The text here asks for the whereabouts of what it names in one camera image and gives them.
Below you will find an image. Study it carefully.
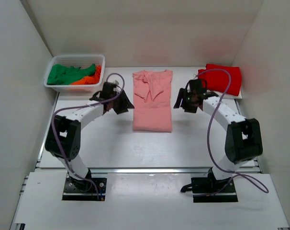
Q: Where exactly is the white plastic basket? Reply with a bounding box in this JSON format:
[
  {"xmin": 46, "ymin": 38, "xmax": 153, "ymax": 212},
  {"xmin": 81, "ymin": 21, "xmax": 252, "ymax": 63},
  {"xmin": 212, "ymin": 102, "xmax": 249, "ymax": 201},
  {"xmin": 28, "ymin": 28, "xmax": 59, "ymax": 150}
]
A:
[{"xmin": 44, "ymin": 54, "xmax": 105, "ymax": 92}]

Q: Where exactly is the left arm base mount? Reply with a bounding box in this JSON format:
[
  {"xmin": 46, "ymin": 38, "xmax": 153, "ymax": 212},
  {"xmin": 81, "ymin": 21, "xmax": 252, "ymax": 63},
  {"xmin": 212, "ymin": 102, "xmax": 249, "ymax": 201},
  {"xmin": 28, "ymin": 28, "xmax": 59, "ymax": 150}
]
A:
[{"xmin": 62, "ymin": 174, "xmax": 107, "ymax": 201}]

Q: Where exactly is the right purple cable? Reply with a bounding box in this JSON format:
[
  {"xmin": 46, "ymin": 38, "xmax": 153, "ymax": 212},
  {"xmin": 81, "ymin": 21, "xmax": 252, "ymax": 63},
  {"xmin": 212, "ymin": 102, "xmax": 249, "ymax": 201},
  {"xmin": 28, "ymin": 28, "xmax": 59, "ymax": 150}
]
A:
[{"xmin": 193, "ymin": 68, "xmax": 270, "ymax": 198}]

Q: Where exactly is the pink t-shirt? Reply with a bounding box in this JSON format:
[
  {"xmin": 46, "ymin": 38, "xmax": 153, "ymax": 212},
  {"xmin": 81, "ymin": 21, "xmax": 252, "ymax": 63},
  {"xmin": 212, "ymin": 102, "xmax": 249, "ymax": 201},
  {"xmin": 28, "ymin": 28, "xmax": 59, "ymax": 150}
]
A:
[{"xmin": 133, "ymin": 70, "xmax": 173, "ymax": 132}]

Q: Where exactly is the green t-shirt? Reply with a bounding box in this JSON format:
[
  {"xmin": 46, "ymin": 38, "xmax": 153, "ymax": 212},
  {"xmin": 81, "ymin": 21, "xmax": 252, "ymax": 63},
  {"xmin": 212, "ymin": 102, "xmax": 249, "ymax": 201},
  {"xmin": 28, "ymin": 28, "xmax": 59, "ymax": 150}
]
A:
[{"xmin": 47, "ymin": 64, "xmax": 96, "ymax": 85}]

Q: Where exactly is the purple cable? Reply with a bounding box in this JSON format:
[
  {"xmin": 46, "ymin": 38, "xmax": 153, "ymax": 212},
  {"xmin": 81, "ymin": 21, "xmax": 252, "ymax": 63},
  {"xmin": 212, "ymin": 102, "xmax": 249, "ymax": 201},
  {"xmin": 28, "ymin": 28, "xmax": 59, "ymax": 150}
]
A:
[
  {"xmin": 52, "ymin": 72, "xmax": 125, "ymax": 200},
  {"xmin": 193, "ymin": 68, "xmax": 270, "ymax": 198}
]

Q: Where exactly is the folded white t-shirt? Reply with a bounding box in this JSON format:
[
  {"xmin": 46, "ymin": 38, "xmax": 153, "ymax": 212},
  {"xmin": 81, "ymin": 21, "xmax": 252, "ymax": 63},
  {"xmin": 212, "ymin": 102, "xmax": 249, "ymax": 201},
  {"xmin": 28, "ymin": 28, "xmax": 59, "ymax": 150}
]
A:
[{"xmin": 214, "ymin": 91, "xmax": 243, "ymax": 99}]

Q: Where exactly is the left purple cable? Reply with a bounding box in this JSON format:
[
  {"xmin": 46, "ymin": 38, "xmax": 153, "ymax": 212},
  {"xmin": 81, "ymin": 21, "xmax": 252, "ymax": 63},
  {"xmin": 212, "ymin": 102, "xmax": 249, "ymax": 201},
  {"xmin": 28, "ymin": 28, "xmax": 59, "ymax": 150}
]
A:
[{"xmin": 52, "ymin": 72, "xmax": 125, "ymax": 200}]

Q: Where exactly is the folded red t-shirt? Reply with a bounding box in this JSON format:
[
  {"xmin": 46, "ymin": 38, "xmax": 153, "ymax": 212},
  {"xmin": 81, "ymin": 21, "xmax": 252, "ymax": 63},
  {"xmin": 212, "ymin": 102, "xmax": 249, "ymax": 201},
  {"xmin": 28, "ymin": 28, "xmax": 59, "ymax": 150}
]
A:
[{"xmin": 198, "ymin": 64, "xmax": 242, "ymax": 96}]

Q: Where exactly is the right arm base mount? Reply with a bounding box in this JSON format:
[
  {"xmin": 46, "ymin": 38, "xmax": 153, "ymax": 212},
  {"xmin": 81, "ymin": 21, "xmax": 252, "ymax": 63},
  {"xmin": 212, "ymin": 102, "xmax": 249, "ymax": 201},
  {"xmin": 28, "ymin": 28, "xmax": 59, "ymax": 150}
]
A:
[{"xmin": 180, "ymin": 169, "xmax": 238, "ymax": 203}]

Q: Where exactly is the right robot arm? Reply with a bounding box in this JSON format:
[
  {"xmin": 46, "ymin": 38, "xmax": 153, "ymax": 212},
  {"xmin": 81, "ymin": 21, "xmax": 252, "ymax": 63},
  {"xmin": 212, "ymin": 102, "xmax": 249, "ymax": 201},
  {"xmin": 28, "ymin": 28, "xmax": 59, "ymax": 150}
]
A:
[{"xmin": 174, "ymin": 79, "xmax": 263, "ymax": 192}]

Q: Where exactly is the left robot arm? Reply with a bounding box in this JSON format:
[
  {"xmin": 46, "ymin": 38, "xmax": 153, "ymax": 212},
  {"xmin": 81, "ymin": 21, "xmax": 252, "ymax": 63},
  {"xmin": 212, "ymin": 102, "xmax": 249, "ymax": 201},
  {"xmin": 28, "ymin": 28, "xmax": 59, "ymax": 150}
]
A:
[{"xmin": 45, "ymin": 82, "xmax": 134, "ymax": 192}]

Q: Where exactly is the orange t-shirt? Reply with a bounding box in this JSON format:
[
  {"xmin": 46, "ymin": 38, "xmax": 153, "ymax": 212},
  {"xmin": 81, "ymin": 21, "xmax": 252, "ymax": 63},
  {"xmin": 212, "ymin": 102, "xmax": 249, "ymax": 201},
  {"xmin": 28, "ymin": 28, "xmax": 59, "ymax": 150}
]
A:
[{"xmin": 71, "ymin": 65, "xmax": 101, "ymax": 85}]

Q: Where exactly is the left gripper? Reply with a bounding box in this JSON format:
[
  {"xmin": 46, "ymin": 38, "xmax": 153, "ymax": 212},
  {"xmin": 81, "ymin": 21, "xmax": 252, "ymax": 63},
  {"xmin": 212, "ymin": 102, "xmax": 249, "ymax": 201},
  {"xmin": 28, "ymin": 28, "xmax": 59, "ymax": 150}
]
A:
[{"xmin": 112, "ymin": 90, "xmax": 135, "ymax": 115}]

